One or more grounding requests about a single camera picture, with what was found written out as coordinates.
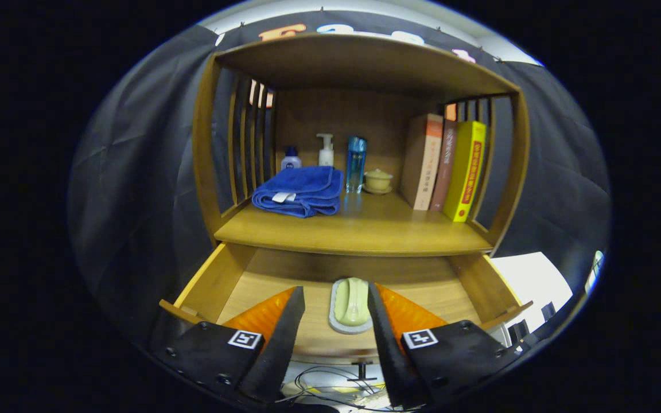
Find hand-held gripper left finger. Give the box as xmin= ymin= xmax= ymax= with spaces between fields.
xmin=155 ymin=286 xmax=306 ymax=405

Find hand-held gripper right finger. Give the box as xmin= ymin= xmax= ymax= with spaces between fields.
xmin=367 ymin=281 xmax=532 ymax=409

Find black drawer knob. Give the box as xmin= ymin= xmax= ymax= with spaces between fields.
xmin=349 ymin=360 xmax=377 ymax=382

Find grey soap dish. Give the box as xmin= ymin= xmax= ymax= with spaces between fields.
xmin=329 ymin=279 xmax=374 ymax=335

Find green soap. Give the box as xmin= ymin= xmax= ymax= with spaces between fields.
xmin=333 ymin=278 xmax=370 ymax=326

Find wooden drawer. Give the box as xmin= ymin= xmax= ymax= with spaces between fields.
xmin=160 ymin=241 xmax=533 ymax=368

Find wooden countertop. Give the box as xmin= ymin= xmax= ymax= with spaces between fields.
xmin=215 ymin=189 xmax=493 ymax=257

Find wooden cabinet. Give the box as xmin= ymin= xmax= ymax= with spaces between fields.
xmin=192 ymin=33 xmax=531 ymax=259

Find white box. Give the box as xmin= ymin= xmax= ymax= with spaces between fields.
xmin=491 ymin=251 xmax=573 ymax=345

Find folded blue towel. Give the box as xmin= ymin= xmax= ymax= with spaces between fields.
xmin=251 ymin=166 xmax=344 ymax=219

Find yellow lidded teacup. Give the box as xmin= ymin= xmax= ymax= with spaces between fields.
xmin=363 ymin=169 xmax=394 ymax=195

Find brown book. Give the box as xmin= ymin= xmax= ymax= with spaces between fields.
xmin=429 ymin=119 xmax=458 ymax=212

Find blue glass bottle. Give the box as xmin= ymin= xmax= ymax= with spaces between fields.
xmin=346 ymin=136 xmax=368 ymax=194

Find beige orange book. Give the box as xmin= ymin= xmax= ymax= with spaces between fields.
xmin=399 ymin=113 xmax=445 ymax=211

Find yellow book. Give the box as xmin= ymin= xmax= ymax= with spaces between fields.
xmin=443 ymin=120 xmax=487 ymax=223

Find white pump bottle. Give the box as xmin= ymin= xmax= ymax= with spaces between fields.
xmin=316 ymin=133 xmax=335 ymax=167

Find black backdrop cloth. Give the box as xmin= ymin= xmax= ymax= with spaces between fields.
xmin=68 ymin=9 xmax=612 ymax=345

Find black floor cables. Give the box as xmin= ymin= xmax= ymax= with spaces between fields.
xmin=279 ymin=366 xmax=406 ymax=411

